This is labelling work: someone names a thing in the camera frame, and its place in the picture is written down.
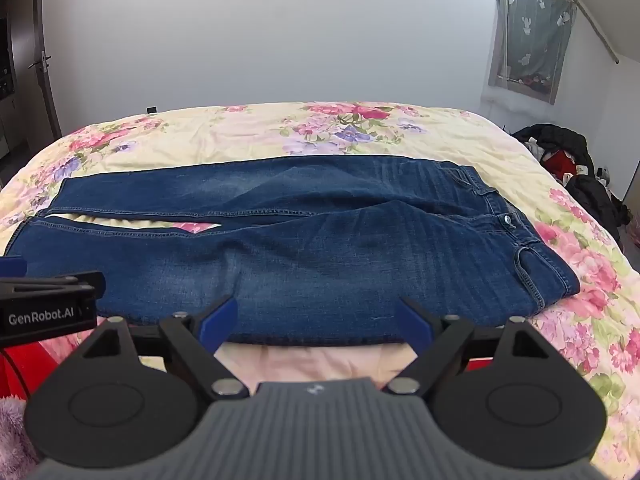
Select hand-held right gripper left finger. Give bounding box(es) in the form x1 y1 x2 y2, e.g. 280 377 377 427
82 294 251 402

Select curtain rod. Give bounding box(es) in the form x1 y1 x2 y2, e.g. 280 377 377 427
530 0 621 65

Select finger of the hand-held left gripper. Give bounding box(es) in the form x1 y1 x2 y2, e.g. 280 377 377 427
0 256 27 279

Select pile of dark clothes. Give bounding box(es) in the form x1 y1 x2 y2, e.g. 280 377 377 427
511 124 632 242

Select purple fluffy cloth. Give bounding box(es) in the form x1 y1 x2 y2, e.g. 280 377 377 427
0 395 42 472

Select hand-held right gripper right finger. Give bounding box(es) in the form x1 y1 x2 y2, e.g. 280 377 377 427
384 296 548 397

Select pink cloth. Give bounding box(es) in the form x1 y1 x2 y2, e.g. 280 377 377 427
215 342 418 394

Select dark wooden door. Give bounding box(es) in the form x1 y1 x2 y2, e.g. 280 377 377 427
0 0 63 171

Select floral blanket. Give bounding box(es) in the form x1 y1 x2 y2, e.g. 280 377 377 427
0 101 640 480

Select black cable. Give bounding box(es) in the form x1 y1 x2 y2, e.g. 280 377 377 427
0 347 32 397

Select red cloth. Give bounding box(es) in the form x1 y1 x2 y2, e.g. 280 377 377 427
0 334 168 403

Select grey patterned curtain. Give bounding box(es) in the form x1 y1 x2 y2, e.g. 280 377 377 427
482 0 578 106

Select blue denim pants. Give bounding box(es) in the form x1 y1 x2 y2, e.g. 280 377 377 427
5 155 582 348

